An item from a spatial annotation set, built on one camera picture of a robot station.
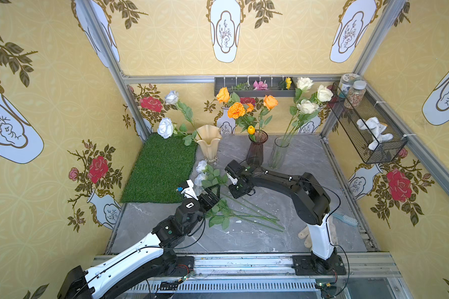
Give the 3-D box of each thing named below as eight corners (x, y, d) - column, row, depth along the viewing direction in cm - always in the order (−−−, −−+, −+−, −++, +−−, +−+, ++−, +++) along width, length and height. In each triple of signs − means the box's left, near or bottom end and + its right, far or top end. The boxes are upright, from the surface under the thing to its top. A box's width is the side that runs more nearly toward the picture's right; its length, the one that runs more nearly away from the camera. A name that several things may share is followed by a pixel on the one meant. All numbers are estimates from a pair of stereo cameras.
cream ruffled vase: (199, 169, 107) (194, 143, 89) (201, 152, 115) (197, 124, 98) (220, 169, 107) (219, 143, 89) (221, 152, 115) (220, 124, 98)
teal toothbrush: (329, 217, 89) (331, 215, 87) (330, 212, 91) (332, 210, 89) (354, 228, 86) (357, 226, 84) (355, 222, 88) (357, 220, 86)
